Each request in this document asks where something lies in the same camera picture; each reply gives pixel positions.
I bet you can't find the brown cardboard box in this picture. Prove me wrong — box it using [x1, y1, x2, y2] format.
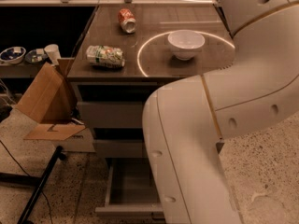
[16, 63, 85, 141]

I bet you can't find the grey drawer cabinet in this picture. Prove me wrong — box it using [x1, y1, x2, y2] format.
[66, 3, 237, 161]

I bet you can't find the bottom grey drawer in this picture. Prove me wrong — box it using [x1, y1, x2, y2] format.
[95, 158, 164, 223]

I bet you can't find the red soda can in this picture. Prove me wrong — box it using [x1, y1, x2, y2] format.
[118, 8, 136, 34]

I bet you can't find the white paper cup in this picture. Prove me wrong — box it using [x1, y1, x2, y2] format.
[44, 44, 61, 64]

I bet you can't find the white ceramic bowl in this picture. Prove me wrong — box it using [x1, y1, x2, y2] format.
[167, 30, 206, 61]

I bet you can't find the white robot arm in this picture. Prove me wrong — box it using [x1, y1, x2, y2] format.
[142, 0, 299, 224]

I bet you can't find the top grey drawer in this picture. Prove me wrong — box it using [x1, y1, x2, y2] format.
[78, 85, 156, 128]

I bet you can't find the black floor cable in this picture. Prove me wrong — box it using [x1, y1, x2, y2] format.
[0, 140, 54, 224]

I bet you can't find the green white crushed can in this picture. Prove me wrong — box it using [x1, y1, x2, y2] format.
[85, 45, 125, 68]

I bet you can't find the middle grey drawer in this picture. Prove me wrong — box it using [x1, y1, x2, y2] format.
[93, 128, 146, 158]

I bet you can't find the black stand leg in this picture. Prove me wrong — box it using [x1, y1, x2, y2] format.
[0, 146, 66, 224]

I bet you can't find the grey drawer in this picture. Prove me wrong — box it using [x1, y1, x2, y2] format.
[78, 85, 156, 128]
[93, 128, 146, 158]
[95, 158, 164, 223]

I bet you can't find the blue white bowl right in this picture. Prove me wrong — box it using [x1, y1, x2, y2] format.
[25, 49, 48, 64]

